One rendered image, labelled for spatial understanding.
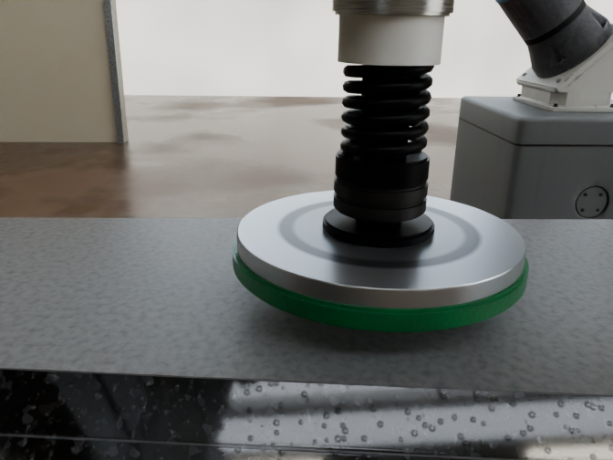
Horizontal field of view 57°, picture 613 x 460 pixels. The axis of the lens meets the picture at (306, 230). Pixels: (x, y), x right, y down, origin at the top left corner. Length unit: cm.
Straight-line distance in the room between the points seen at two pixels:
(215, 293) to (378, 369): 15
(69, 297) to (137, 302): 5
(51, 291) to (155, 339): 12
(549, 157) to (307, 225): 99
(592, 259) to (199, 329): 37
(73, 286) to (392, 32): 31
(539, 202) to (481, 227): 94
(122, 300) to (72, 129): 509
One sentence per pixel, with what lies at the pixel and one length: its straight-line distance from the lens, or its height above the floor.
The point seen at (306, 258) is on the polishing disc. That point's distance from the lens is 37.
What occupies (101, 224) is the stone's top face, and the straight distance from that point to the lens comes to 63.
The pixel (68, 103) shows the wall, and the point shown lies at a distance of 550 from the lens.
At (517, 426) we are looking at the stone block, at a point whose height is 81.
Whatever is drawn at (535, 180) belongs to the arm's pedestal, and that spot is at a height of 71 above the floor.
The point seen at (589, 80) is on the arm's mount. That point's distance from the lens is 148.
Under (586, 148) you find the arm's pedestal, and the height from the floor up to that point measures 78.
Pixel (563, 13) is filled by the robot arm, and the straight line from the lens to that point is 147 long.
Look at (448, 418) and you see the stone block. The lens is 35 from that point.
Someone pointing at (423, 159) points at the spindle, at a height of 94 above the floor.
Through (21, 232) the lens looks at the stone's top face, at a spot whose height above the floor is 83.
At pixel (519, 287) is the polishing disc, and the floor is 87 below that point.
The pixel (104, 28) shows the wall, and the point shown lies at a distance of 535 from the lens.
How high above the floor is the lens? 103
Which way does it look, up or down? 20 degrees down
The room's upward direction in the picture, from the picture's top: 1 degrees clockwise
